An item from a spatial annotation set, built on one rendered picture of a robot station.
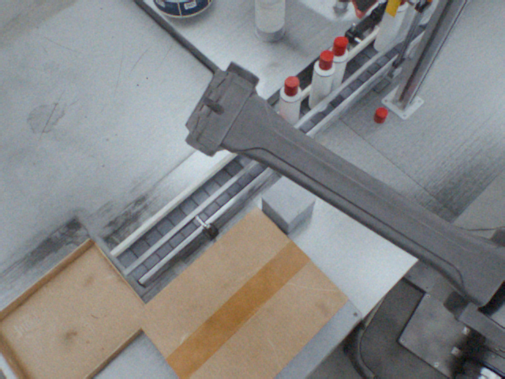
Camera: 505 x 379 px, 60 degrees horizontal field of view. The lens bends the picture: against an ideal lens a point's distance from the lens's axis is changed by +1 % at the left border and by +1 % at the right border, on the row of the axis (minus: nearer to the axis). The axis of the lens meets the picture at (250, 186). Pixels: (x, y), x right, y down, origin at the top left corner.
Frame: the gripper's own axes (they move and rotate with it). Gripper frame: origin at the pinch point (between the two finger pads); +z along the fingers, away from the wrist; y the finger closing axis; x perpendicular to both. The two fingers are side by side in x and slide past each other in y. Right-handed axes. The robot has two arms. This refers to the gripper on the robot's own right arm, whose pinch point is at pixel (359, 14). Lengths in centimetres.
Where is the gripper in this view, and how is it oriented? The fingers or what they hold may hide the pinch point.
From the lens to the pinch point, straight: 125.4
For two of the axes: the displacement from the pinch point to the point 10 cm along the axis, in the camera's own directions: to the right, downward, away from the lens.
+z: 0.4, 3.8, 9.3
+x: 6.9, 6.6, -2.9
